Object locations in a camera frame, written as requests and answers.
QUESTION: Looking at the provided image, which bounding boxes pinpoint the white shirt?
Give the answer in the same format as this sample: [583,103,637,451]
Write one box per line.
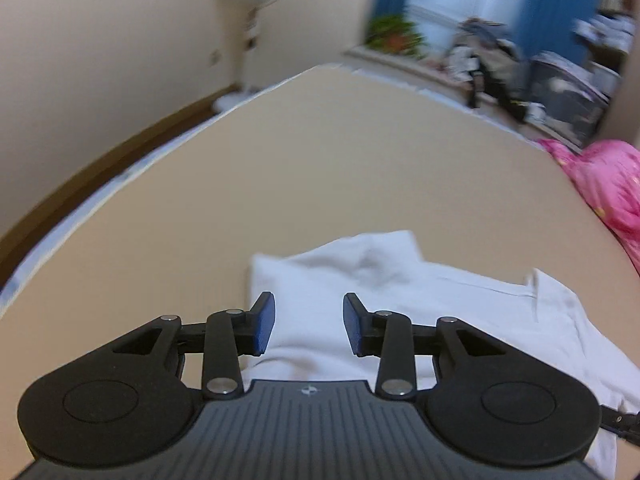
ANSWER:
[247,230,635,480]

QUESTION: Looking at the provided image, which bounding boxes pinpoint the cluttered shelf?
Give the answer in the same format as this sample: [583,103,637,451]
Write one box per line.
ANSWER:
[574,0,637,63]

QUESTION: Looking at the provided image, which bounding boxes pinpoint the white standing fan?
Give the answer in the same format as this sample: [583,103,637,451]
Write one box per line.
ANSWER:
[210,0,290,112]

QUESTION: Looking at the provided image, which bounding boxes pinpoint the pink printed blanket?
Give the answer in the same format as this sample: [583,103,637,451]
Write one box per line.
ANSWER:
[537,139,640,277]

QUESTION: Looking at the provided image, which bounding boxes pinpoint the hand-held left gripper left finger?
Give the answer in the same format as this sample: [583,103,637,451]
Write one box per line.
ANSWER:
[112,291,277,401]

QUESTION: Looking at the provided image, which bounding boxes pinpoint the pile of clothes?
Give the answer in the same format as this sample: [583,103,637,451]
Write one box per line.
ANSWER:
[444,16,532,122]

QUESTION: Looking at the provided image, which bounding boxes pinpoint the green potted plant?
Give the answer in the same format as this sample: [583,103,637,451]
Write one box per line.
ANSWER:
[364,14,427,59]

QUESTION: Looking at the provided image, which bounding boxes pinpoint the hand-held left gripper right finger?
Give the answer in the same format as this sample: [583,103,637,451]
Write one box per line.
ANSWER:
[342,292,505,401]

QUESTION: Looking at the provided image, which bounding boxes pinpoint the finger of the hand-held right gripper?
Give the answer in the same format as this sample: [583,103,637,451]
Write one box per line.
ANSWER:
[599,405,640,445]

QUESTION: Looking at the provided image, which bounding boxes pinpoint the grey storage box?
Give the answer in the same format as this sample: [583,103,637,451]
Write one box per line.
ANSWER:
[526,51,615,147]

